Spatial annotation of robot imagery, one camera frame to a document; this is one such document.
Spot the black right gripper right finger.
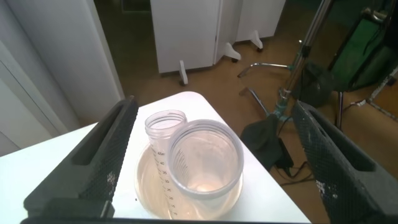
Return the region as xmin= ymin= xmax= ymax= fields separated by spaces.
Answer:
xmin=290 ymin=100 xmax=398 ymax=224

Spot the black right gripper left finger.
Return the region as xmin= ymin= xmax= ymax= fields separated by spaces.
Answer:
xmin=23 ymin=95 xmax=140 ymax=219

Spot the test tube with red pigment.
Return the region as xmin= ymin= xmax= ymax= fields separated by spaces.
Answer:
xmin=144 ymin=109 xmax=188 ymax=218

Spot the test tube with pale yellow pigment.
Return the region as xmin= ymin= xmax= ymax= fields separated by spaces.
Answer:
xmin=167 ymin=119 xmax=245 ymax=200

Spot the paper cup with blue band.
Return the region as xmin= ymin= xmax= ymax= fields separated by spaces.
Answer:
xmin=134 ymin=142 xmax=244 ymax=220

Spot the black floor sandbag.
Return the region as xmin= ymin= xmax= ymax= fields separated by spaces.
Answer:
xmin=239 ymin=113 xmax=295 ymax=171

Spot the white partition panel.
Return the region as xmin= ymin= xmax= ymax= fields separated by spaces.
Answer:
xmin=150 ymin=0 xmax=222 ymax=75
xmin=214 ymin=0 xmax=244 ymax=65
xmin=6 ymin=0 xmax=125 ymax=128
xmin=235 ymin=0 xmax=286 ymax=43
xmin=0 ymin=40 xmax=80 ymax=156

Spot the dark round bag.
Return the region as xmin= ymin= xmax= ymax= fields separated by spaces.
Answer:
xmin=292 ymin=62 xmax=335 ymax=108

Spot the green fabric chair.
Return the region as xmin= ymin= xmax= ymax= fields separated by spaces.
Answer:
xmin=328 ymin=7 xmax=398 ymax=131

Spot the white partition foot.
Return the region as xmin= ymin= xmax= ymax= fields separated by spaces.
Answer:
xmin=249 ymin=29 xmax=264 ymax=52
xmin=223 ymin=42 xmax=243 ymax=63
xmin=178 ymin=60 xmax=190 ymax=87

